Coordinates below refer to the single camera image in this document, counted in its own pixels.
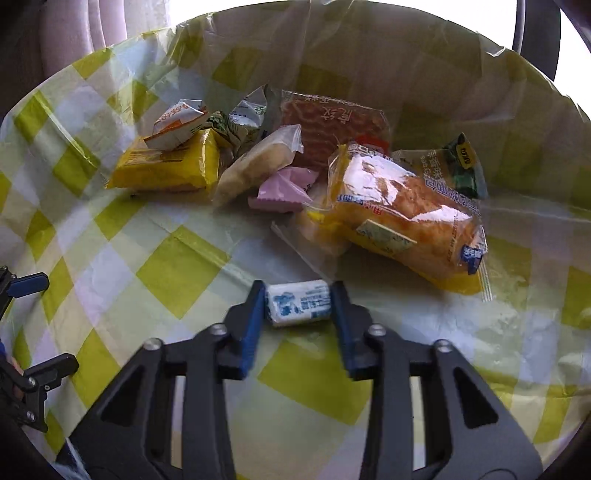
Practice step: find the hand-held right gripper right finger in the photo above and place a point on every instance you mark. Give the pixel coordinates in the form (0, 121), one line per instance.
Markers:
(346, 337)

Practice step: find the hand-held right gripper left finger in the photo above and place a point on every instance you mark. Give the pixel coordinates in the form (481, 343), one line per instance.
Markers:
(251, 332)

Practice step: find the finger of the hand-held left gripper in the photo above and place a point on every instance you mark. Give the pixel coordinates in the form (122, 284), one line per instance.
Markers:
(27, 284)
(51, 369)

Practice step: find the white candy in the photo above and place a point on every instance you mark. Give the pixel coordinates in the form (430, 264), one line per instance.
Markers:
(300, 302)

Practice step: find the pink snack packet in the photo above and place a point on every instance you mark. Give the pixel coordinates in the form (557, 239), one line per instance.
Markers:
(286, 189)

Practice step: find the yellow checked plastic tablecloth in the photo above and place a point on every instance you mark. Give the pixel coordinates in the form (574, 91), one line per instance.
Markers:
(184, 258)

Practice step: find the clear packet with small bread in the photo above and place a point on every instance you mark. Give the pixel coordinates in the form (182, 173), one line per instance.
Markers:
(318, 226)

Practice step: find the large orange bread packet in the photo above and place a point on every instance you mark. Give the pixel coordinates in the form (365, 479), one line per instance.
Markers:
(406, 207)

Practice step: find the clear packet with beige roll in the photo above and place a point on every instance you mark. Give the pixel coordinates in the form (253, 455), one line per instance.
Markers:
(258, 161)

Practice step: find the green and yellow snack packet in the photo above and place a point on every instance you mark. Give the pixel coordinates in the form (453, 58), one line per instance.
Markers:
(461, 170)

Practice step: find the red cracker packet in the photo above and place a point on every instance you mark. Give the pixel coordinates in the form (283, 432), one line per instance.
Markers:
(323, 124)

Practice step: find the grey green snack packet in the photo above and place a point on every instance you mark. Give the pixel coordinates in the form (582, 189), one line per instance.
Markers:
(244, 117)

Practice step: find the orange and white snack packet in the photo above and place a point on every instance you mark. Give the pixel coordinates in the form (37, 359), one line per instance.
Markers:
(178, 122)

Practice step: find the pink curtain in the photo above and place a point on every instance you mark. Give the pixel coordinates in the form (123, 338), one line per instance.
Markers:
(92, 23)

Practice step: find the dark chair back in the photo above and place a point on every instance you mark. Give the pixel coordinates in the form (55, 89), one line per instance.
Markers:
(535, 37)

